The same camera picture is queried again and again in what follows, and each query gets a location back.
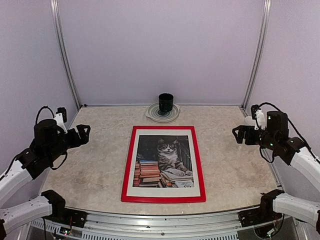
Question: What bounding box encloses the right aluminium corner post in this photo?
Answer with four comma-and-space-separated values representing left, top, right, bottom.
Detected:
241, 0, 272, 111

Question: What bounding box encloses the white striped ceramic plate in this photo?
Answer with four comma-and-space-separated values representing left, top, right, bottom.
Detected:
145, 103, 180, 123

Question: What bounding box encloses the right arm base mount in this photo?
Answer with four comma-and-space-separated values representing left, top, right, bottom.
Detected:
238, 196, 285, 240

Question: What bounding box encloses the red wooden picture frame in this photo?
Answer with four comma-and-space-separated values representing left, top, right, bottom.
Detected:
120, 125, 207, 204

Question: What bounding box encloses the aluminium front rail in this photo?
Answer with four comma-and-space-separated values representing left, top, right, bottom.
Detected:
22, 197, 308, 240

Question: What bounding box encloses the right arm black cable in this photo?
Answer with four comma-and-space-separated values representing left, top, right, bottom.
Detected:
257, 101, 320, 237

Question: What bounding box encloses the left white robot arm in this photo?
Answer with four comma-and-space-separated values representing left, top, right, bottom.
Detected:
0, 119, 91, 239

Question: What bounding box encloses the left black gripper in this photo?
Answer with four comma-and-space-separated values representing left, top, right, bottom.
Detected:
46, 124, 90, 163

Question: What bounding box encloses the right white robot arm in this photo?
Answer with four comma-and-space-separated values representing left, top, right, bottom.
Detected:
232, 108, 320, 229

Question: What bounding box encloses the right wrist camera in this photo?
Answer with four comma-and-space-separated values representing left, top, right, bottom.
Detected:
250, 104, 267, 130

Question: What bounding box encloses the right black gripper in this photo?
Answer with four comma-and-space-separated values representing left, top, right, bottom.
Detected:
233, 125, 278, 151

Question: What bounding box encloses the left aluminium corner post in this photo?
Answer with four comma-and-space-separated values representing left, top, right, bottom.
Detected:
50, 0, 82, 111

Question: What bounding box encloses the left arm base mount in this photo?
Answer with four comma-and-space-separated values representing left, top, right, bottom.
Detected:
44, 208, 88, 228

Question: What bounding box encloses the cat photo print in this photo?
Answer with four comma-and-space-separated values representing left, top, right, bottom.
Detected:
132, 135, 195, 188

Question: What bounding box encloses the dark green cup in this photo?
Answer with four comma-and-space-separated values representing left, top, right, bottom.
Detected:
158, 93, 174, 115

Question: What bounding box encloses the aluminium corner post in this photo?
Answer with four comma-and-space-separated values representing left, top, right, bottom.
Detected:
50, 0, 82, 111
241, 0, 272, 111

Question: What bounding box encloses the white photo mat board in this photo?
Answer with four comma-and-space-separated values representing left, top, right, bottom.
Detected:
125, 128, 202, 198

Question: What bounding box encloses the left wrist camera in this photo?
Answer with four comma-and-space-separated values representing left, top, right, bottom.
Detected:
53, 107, 68, 134

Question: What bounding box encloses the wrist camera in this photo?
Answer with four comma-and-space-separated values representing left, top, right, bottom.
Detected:
53, 107, 68, 134
250, 104, 267, 130

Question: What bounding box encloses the light blue mug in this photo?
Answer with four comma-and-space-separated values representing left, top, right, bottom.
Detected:
244, 116, 256, 126

